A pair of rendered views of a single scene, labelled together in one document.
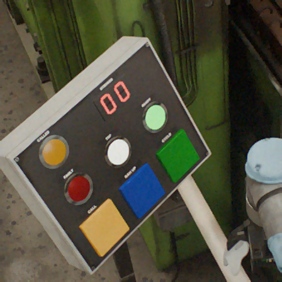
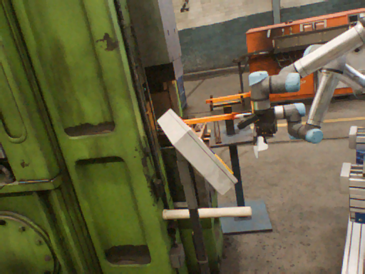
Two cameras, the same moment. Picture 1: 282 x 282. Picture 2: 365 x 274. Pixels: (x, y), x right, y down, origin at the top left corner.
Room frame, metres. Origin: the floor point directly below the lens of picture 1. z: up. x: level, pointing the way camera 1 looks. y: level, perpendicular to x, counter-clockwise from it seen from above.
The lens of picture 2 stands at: (0.35, 1.07, 1.51)
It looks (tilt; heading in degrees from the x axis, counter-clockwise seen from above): 19 degrees down; 300
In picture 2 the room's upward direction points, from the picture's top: 11 degrees counter-clockwise
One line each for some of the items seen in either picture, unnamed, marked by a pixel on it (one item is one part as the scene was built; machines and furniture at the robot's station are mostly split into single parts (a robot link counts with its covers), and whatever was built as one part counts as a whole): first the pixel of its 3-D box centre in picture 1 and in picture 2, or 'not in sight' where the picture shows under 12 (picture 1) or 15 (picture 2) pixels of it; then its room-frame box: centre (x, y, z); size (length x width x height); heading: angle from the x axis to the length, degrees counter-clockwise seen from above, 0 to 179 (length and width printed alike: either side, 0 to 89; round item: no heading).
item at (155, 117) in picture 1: (155, 117); not in sight; (0.91, -0.03, 1.09); 0.05 x 0.03 x 0.04; 105
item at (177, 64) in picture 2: not in sight; (142, 73); (1.34, -0.37, 1.32); 0.42 x 0.20 x 0.10; 15
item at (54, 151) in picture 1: (53, 152); not in sight; (0.82, 0.15, 1.16); 0.05 x 0.03 x 0.04; 105
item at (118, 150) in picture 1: (118, 152); not in sight; (0.85, 0.04, 1.09); 0.05 x 0.03 x 0.04; 105
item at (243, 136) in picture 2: not in sight; (231, 134); (1.07, -0.93, 0.73); 0.40 x 0.30 x 0.02; 110
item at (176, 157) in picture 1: (176, 155); not in sight; (0.88, -0.06, 1.01); 0.07 x 0.05 x 0.07; 130
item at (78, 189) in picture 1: (78, 188); not in sight; (0.79, 0.12, 1.09); 0.05 x 0.03 x 0.04; 105
